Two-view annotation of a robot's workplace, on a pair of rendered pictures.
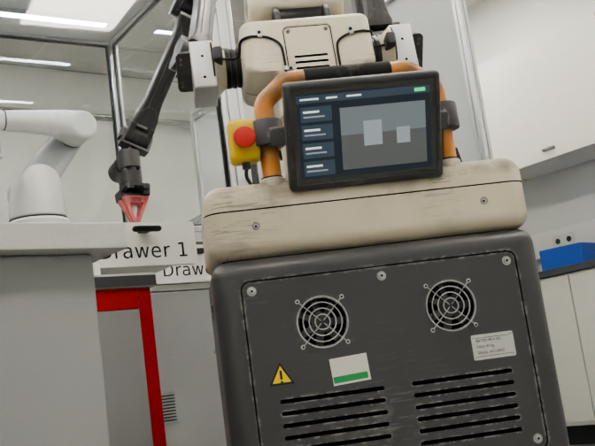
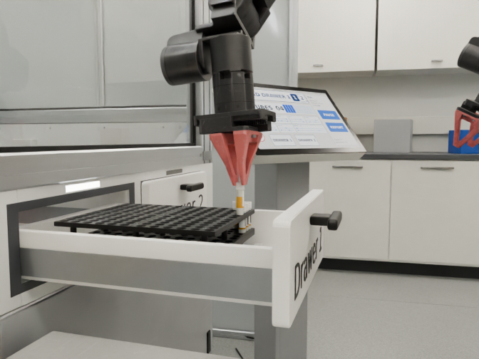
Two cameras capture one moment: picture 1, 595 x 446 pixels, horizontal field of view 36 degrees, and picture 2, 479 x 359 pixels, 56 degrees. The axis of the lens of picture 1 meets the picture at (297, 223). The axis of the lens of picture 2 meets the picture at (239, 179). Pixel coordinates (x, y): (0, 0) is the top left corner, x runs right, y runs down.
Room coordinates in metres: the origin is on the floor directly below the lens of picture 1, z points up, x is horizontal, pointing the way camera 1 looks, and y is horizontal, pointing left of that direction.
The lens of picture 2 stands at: (1.83, 0.81, 1.01)
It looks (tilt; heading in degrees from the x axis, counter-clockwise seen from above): 5 degrees down; 321
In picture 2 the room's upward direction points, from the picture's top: straight up
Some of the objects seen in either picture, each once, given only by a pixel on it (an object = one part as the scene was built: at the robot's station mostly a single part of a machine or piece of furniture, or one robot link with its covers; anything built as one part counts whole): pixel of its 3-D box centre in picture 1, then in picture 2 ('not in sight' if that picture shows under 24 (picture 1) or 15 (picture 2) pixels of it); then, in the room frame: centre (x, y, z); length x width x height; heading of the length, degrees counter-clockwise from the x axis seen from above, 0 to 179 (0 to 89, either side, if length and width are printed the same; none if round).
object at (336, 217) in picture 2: (144, 229); (325, 219); (2.20, 0.37, 0.91); 0.07 x 0.04 x 0.01; 124
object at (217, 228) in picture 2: not in sight; (231, 220); (2.30, 0.44, 0.90); 0.18 x 0.02 x 0.01; 124
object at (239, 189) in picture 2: not in sight; (239, 198); (2.32, 0.41, 0.92); 0.01 x 0.01 x 0.05
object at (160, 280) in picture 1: (197, 263); (178, 201); (2.66, 0.31, 0.87); 0.29 x 0.02 x 0.11; 124
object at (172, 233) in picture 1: (142, 244); (304, 243); (2.22, 0.39, 0.87); 0.29 x 0.02 x 0.11; 124
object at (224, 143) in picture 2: (135, 207); (242, 151); (2.32, 0.41, 0.99); 0.07 x 0.07 x 0.09; 31
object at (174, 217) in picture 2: not in sight; (162, 236); (2.39, 0.50, 0.87); 0.22 x 0.18 x 0.06; 34
